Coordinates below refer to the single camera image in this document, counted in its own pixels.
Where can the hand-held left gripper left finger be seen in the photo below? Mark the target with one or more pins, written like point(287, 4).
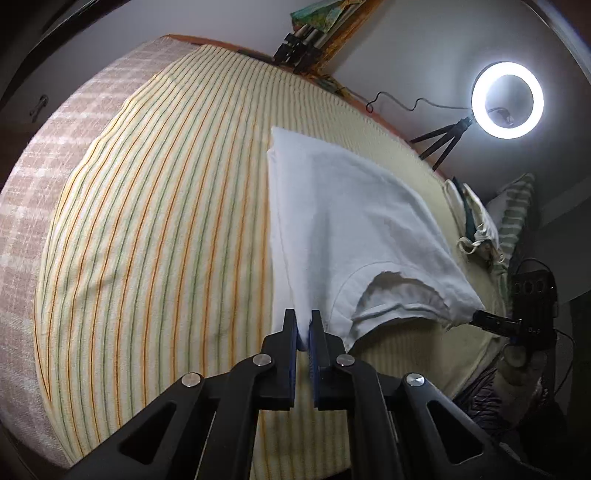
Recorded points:
point(292, 353)

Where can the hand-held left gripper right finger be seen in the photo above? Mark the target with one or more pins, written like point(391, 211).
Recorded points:
point(315, 353)

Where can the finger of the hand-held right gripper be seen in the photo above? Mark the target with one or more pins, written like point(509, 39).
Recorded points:
point(496, 323)

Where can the white t-shirt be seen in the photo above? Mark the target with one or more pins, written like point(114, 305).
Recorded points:
point(346, 221)

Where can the person's right hand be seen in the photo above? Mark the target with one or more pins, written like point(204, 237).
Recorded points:
point(521, 367)

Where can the person's dark striped clothing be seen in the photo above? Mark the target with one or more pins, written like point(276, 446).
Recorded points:
point(480, 394)

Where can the green striped pillow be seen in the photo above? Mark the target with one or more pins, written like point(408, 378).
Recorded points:
point(515, 217)

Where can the white cloth tote bag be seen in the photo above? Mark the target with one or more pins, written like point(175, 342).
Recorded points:
point(478, 221)

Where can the yellow striped blanket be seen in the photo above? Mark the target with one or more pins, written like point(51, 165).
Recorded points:
point(161, 230)

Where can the small black tripod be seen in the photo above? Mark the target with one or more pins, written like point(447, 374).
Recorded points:
point(443, 138)

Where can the black gooseneck phone clip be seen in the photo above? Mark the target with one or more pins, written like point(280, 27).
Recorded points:
point(505, 117)

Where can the pink checked bed sheet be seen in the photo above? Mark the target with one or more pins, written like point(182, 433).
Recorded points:
point(27, 230)

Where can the folded silver tripod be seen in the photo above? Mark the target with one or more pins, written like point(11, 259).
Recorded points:
point(295, 46)

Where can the metal wall hook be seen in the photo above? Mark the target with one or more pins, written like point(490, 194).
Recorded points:
point(39, 106)

